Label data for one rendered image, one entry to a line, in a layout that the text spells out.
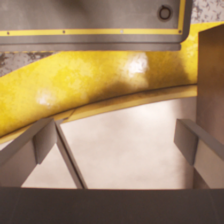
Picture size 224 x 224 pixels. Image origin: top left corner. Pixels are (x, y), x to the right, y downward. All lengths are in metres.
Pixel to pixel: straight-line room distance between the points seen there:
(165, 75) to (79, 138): 0.52
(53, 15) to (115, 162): 0.50
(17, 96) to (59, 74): 0.26
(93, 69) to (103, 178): 0.49
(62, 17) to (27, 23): 0.10
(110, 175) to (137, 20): 0.52
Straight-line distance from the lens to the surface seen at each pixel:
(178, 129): 0.16
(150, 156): 0.60
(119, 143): 0.56
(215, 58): 0.47
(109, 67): 0.80
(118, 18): 0.49
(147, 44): 0.49
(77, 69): 0.82
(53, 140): 0.17
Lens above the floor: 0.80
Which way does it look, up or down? 72 degrees down
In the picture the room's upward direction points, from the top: 177 degrees counter-clockwise
